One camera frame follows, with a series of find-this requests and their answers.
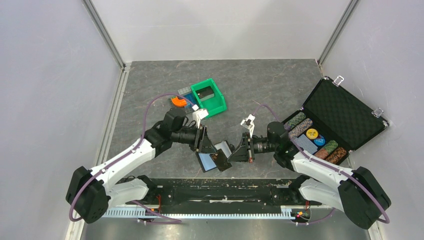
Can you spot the blue grid tray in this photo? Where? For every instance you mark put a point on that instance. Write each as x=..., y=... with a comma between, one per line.
x=190, y=99

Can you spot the black poker chip case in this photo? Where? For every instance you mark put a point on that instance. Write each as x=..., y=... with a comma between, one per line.
x=340, y=116

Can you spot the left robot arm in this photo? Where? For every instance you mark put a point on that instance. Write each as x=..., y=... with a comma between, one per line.
x=93, y=191

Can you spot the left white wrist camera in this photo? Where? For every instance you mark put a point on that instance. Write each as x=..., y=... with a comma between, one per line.
x=198, y=114

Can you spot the brown poker chip row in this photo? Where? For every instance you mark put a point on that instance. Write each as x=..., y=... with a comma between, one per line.
x=331, y=152

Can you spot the yellow dealer button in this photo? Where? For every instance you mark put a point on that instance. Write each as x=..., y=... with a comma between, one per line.
x=312, y=134

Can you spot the black box in bin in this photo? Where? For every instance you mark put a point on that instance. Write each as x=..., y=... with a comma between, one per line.
x=205, y=93

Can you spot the green plastic bin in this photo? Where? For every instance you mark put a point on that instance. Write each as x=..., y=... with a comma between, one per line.
x=214, y=105

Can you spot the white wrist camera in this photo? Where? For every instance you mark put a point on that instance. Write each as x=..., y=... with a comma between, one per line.
x=198, y=114
x=248, y=123

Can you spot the blue dealer button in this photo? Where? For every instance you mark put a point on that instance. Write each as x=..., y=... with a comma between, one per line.
x=319, y=141

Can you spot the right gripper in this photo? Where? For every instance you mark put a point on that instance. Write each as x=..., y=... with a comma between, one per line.
x=243, y=153

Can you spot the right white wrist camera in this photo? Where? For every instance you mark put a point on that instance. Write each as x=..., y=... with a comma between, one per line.
x=248, y=123

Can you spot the orange curved piece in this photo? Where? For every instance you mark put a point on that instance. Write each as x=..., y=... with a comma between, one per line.
x=178, y=102

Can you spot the upper poker chip row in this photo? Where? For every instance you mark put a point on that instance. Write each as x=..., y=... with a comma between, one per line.
x=294, y=121

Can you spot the blue playing card deck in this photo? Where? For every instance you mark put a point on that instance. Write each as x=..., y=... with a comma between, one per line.
x=306, y=144

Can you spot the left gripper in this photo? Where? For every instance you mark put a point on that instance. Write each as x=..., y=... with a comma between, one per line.
x=202, y=142

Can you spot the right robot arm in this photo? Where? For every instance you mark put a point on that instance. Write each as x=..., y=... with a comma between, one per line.
x=355, y=192

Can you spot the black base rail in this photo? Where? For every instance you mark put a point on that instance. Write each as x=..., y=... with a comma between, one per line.
x=222, y=195

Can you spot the black leather card holder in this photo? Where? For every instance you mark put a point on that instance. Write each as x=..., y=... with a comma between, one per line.
x=209, y=161

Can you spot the grey brick block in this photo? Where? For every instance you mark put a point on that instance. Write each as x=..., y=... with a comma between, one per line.
x=185, y=91

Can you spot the white comb cable strip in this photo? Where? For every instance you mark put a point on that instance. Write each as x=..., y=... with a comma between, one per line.
x=141, y=213

